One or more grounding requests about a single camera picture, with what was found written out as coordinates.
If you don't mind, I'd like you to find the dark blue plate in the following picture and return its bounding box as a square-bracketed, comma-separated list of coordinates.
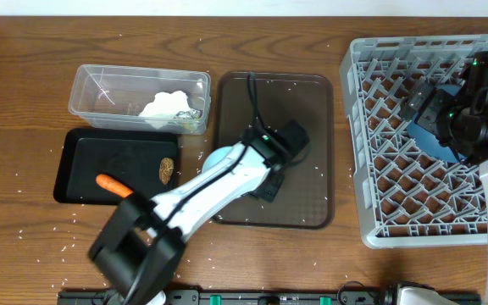
[411, 85, 467, 163]

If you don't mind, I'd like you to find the brown food scrap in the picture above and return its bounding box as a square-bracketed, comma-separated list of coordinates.
[158, 158, 175, 185]

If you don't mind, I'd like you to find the yellow green snack wrapper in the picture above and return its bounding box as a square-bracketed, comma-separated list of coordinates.
[175, 108, 202, 130]

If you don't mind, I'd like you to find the white napkin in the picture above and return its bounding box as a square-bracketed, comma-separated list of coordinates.
[138, 91, 191, 129]

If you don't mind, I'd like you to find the orange carrot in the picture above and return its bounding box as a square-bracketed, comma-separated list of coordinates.
[96, 174, 133, 198]

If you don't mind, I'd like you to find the light blue bowl with rice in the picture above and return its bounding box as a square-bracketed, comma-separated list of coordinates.
[202, 147, 232, 172]

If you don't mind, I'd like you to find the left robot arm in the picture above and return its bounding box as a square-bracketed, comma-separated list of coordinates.
[88, 120, 309, 304]

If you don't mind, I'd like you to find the grey dishwasher rack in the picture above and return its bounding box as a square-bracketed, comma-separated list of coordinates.
[340, 34, 488, 249]

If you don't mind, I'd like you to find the dark brown serving tray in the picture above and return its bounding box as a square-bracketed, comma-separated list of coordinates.
[214, 72, 335, 230]

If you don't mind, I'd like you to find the black plastic bin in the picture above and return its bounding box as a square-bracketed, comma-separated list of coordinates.
[53, 128, 180, 205]

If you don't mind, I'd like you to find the clear plastic bin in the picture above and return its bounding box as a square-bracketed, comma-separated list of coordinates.
[69, 64, 211, 135]

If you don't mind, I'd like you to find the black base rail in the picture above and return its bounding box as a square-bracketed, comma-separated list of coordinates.
[56, 289, 482, 305]

